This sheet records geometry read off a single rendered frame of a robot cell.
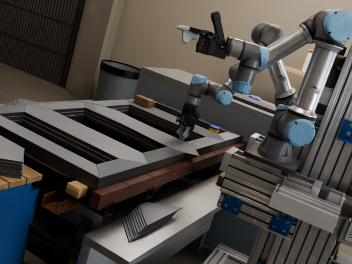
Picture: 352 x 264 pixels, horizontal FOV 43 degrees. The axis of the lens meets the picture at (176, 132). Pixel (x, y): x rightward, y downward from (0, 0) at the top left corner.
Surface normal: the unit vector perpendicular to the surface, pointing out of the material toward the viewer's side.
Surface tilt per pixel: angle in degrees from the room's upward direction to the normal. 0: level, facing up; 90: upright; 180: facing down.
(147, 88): 90
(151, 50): 90
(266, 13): 90
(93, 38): 90
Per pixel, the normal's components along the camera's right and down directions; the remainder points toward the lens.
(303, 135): 0.00, 0.39
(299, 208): -0.37, 0.13
